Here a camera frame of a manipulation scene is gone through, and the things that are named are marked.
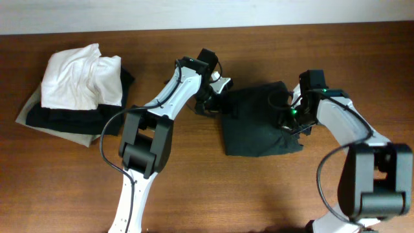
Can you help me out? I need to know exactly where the folded black garment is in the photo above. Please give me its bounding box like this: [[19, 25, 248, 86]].
[[25, 68, 135, 135]]

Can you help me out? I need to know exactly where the folded beige garment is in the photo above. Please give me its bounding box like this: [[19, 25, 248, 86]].
[[15, 83, 101, 148]]

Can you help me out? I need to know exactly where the dark green Nike t-shirt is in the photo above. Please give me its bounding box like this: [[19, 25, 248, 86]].
[[221, 81, 303, 157]]

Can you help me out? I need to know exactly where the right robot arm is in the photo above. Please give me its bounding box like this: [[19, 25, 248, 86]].
[[267, 70, 413, 233]]

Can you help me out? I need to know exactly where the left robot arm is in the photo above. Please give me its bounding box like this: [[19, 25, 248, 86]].
[[109, 49, 232, 232]]

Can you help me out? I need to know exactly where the folded white t-shirt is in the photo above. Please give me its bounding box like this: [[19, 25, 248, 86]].
[[41, 43, 123, 111]]

